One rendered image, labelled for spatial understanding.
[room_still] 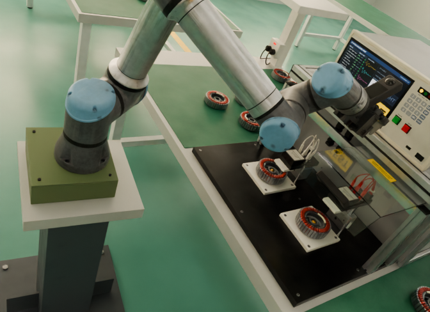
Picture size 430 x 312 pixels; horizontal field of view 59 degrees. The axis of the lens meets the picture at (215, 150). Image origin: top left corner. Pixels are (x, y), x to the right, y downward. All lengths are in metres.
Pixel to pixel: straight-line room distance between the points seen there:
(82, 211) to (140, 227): 0.99
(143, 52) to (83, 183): 0.39
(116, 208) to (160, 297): 0.82
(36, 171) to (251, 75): 0.63
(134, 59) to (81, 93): 0.16
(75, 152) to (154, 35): 0.37
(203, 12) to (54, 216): 0.66
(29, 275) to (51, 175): 0.83
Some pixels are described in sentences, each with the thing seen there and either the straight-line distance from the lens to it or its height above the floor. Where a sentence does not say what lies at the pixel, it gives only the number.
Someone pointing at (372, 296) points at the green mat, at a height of 0.75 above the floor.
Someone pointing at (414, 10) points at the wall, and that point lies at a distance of 8.53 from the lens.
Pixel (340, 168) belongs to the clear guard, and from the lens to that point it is 1.07.
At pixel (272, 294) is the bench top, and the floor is 0.75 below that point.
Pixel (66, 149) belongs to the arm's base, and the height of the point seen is 0.88.
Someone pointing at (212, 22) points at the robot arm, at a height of 1.35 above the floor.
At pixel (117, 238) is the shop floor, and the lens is 2.01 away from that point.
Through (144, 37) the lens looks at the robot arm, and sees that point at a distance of 0.97.
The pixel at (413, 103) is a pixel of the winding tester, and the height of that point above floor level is 1.25.
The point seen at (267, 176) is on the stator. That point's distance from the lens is 1.33.
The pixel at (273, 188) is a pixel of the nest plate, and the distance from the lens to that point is 1.35.
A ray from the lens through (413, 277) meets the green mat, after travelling 1.47.
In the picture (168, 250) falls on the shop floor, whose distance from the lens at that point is 2.02.
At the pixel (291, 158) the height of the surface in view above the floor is 0.87.
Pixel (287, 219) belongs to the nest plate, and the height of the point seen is 0.78.
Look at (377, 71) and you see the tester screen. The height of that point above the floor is 1.26.
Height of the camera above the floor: 1.59
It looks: 36 degrees down
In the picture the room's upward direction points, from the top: 22 degrees clockwise
